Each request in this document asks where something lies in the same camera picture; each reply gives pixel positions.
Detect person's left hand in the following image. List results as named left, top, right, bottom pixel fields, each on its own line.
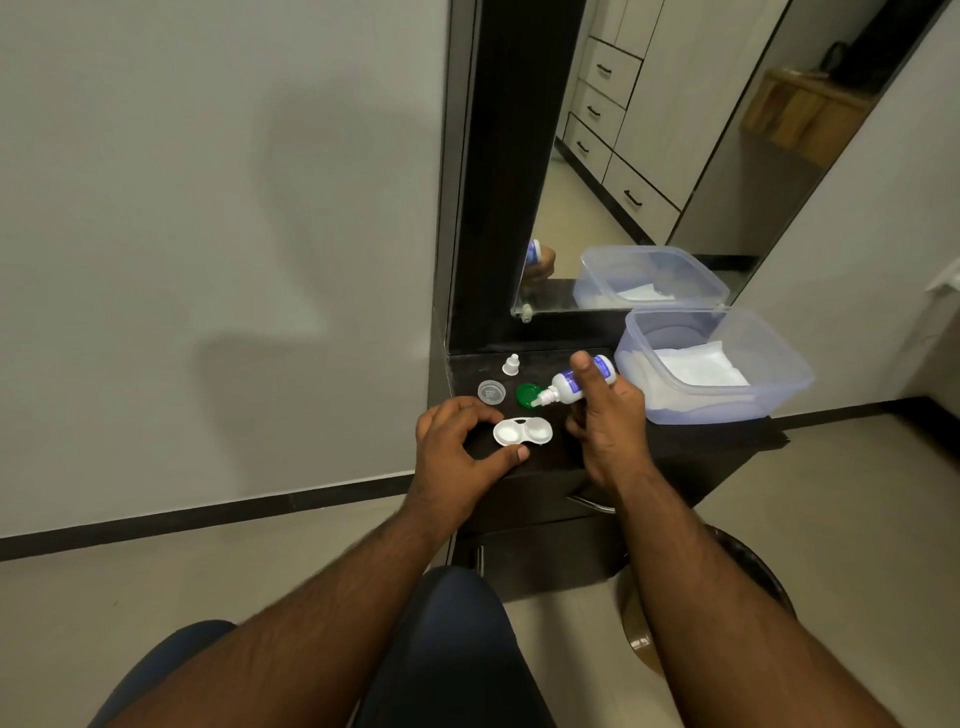
left=401, top=395, right=532, bottom=541

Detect person's right hand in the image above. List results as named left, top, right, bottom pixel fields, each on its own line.
left=563, top=350, right=661, bottom=511

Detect small solution dropper bottle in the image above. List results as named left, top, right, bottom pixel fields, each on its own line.
left=529, top=353, right=619, bottom=410

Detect white contact lens case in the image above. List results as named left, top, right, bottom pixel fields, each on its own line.
left=491, top=416, right=555, bottom=449

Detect person's right forearm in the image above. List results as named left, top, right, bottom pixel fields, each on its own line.
left=611, top=479, right=901, bottom=728

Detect person's left forearm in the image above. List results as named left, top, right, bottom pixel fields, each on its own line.
left=104, top=509, right=466, bottom=728

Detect clear plastic container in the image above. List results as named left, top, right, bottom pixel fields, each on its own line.
left=613, top=305, right=817, bottom=427

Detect stack of white tissues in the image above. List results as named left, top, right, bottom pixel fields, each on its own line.
left=653, top=341, right=753, bottom=388

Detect black dresser cabinet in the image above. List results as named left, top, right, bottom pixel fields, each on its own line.
left=427, top=0, right=791, bottom=601

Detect dark blue trousers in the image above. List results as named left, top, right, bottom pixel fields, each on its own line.
left=86, top=566, right=556, bottom=728

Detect trash bin with black liner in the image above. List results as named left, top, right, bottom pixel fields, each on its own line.
left=618, top=524, right=798, bottom=676

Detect dresser mirror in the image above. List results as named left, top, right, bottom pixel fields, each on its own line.
left=511, top=0, right=950, bottom=316

